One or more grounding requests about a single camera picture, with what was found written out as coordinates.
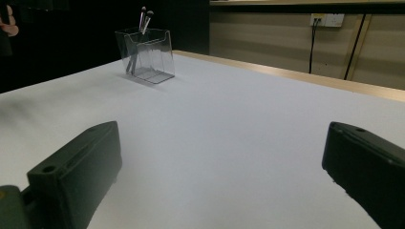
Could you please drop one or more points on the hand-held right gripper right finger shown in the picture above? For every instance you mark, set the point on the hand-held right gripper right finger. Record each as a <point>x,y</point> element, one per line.
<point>369,165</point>

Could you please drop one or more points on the clear acrylic organizer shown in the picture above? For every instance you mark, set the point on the clear acrylic organizer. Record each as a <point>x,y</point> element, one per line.
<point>153,63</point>

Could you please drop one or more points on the white table mat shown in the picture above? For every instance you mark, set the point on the white table mat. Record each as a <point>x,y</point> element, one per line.
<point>223,143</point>

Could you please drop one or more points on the white wall outlet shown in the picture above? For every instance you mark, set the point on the white wall outlet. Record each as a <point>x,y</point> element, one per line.
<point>334,20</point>

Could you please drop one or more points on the black curtain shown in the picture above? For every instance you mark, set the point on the black curtain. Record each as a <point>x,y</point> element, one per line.
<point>79,38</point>

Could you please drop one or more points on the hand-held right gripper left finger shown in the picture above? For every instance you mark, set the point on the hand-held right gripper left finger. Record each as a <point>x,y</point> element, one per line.
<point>76,171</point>

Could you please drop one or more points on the black makeup brush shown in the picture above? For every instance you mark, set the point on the black makeup brush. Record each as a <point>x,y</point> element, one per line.
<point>142,12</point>
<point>148,16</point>

